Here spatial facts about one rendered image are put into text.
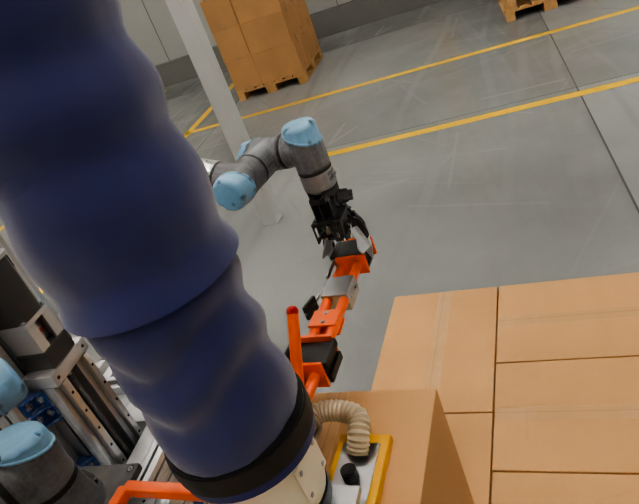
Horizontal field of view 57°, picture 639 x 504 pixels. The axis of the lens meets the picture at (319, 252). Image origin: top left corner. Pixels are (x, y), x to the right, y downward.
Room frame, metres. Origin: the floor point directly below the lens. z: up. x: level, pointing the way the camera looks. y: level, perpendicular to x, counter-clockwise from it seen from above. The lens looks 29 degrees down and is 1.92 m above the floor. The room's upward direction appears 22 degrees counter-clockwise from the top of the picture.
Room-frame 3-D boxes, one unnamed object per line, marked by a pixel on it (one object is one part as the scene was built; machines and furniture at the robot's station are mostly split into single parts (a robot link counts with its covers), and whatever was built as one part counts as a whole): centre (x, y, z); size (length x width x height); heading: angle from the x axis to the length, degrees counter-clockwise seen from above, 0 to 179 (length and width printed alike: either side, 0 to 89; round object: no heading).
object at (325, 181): (1.20, -0.06, 1.42); 0.08 x 0.08 x 0.05
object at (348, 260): (1.21, -0.08, 1.20); 0.08 x 0.07 x 0.05; 152
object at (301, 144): (1.20, -0.05, 1.50); 0.09 x 0.08 x 0.11; 57
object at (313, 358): (0.91, 0.09, 1.20); 0.10 x 0.08 x 0.06; 62
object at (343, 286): (1.10, -0.01, 1.20); 0.07 x 0.07 x 0.04; 62
